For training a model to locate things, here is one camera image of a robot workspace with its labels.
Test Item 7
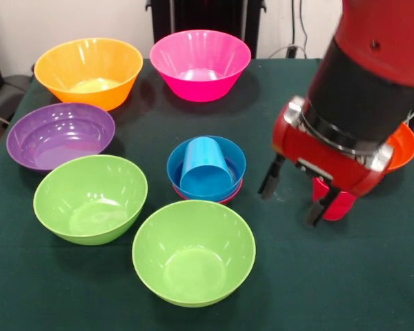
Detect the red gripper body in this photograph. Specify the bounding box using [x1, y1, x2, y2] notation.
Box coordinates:
[271, 112, 390, 199]

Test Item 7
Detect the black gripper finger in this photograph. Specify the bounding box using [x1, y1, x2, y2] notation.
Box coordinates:
[305, 175, 342, 228]
[257, 153, 286, 201]

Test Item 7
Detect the small blue plastic bowl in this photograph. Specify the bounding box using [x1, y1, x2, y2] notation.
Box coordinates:
[166, 135, 247, 203]

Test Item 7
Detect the blue plastic cup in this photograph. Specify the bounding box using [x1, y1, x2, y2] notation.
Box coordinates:
[179, 137, 235, 199]

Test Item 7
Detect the light green plastic bowl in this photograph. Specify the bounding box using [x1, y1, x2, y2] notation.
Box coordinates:
[32, 154, 148, 247]
[131, 199, 257, 308]

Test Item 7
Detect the red plastic cup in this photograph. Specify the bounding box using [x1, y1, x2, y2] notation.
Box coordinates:
[312, 177, 357, 221]

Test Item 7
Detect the small red plastic bowl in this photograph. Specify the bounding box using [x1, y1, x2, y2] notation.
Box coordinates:
[172, 178, 244, 205]

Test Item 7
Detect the dark green table cloth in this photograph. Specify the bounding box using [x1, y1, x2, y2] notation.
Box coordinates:
[0, 57, 414, 331]

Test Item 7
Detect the shallow orange plastic bowl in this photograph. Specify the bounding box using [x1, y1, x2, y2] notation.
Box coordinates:
[386, 122, 414, 173]

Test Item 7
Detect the large pink plastic bowl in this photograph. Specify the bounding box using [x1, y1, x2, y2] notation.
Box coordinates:
[149, 29, 252, 103]

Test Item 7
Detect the shallow purple plastic bowl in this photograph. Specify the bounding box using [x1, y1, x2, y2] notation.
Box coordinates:
[6, 102, 116, 172]

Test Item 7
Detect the large yellow-orange plastic bowl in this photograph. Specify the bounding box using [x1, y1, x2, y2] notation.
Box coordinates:
[33, 37, 144, 112]

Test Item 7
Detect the black wall cable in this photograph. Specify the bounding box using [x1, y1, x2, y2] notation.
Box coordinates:
[290, 0, 297, 48]
[298, 0, 308, 58]

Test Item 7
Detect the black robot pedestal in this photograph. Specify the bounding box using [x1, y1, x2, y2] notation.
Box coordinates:
[150, 0, 263, 58]

